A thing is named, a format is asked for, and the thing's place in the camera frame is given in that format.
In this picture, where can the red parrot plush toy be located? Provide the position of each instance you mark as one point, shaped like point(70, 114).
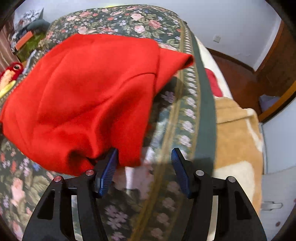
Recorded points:
point(11, 73)

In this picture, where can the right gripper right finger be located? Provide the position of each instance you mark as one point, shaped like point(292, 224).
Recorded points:
point(236, 217)

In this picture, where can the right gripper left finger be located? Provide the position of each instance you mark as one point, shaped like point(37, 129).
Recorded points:
point(52, 218)

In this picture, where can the white wall socket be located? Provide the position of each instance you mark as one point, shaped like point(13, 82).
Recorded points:
point(216, 38)

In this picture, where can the yellow cloth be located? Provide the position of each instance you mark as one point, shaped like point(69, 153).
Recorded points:
point(7, 88)

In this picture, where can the tan and white blanket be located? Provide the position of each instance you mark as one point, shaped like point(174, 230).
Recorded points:
point(239, 140)

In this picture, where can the orange box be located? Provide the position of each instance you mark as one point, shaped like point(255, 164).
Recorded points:
point(23, 40)

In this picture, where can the red zip jacket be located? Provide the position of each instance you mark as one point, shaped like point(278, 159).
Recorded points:
point(87, 95)

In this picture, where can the grey pillow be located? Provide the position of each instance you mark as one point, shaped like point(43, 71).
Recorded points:
point(38, 25)

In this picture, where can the brown wooden door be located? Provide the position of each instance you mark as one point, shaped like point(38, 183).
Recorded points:
point(277, 72)

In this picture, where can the floral green bedspread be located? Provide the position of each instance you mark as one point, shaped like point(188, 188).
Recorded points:
point(145, 202)

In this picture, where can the pile of clutter bags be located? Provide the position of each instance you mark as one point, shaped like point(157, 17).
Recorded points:
point(22, 23)

